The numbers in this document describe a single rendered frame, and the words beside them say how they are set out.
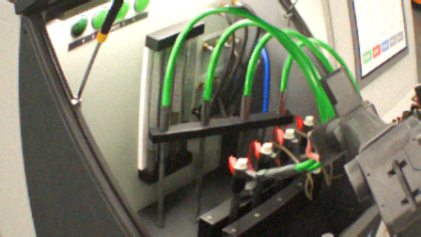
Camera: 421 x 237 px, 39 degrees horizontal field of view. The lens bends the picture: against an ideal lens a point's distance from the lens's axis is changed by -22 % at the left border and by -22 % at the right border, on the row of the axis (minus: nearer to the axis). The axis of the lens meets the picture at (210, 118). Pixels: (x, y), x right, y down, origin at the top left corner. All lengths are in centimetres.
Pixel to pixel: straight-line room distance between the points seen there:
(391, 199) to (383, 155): 6
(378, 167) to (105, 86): 89
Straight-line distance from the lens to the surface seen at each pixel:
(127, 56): 147
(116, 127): 154
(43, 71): 120
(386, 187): 65
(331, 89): 111
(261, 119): 160
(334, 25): 165
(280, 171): 135
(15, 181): 150
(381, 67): 193
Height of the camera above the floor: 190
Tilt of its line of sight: 30 degrees down
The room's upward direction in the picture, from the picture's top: 6 degrees clockwise
